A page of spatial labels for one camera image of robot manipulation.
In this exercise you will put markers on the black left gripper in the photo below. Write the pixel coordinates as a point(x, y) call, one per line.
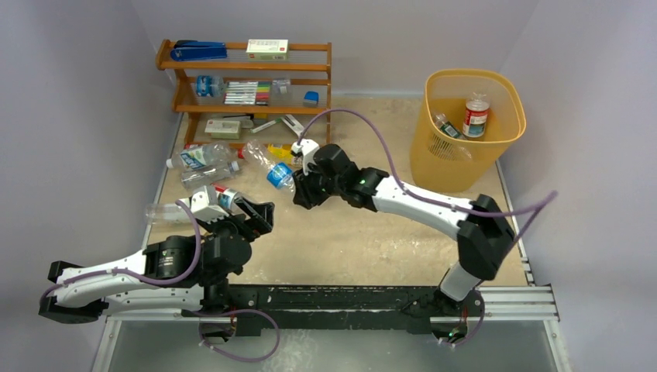
point(263, 215)

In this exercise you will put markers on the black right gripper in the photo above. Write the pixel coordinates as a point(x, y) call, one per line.
point(307, 186)

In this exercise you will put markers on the clear bottle red label red cap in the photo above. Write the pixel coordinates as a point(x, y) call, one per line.
point(227, 198)

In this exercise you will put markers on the yellow plastic bottle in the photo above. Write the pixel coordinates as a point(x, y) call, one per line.
point(283, 153)

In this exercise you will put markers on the clear bottle green Cestbon label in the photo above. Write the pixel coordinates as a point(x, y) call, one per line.
point(445, 126)

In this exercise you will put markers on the clear bottle red white label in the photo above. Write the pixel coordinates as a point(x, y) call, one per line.
point(477, 109)

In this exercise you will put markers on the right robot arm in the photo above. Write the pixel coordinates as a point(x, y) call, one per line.
point(483, 235)

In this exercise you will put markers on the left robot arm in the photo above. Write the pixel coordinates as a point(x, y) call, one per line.
point(189, 273)

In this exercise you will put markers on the yellow mesh waste bin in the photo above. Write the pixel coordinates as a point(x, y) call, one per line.
point(443, 164)

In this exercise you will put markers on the clear crumpled bottle white cap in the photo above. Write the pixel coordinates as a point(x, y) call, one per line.
point(210, 174)

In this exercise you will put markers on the white stapler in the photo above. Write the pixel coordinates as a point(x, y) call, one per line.
point(293, 124)

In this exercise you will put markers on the clear bottle blue white label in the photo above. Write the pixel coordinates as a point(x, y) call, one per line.
point(199, 156)

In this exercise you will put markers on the white marker pen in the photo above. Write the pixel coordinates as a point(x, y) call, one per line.
point(266, 125)

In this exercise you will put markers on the blue white eraser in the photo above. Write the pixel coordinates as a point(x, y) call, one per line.
point(311, 99)

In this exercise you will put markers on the wooden shelf rack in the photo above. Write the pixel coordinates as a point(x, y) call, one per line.
point(261, 79)

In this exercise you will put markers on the small clear container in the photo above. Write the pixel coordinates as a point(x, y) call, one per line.
point(281, 86)

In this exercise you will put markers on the set of colored markers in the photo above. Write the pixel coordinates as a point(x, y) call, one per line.
point(247, 93)

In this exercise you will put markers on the blue stapler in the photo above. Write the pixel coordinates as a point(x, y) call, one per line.
point(188, 50)

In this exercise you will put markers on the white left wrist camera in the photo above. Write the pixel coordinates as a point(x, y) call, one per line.
point(205, 205)

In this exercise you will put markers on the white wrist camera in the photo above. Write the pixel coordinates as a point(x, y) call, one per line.
point(305, 149)
point(205, 205)

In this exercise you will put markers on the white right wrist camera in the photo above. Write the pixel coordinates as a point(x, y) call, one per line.
point(305, 149)

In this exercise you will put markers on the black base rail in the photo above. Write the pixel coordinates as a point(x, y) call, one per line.
point(417, 310)

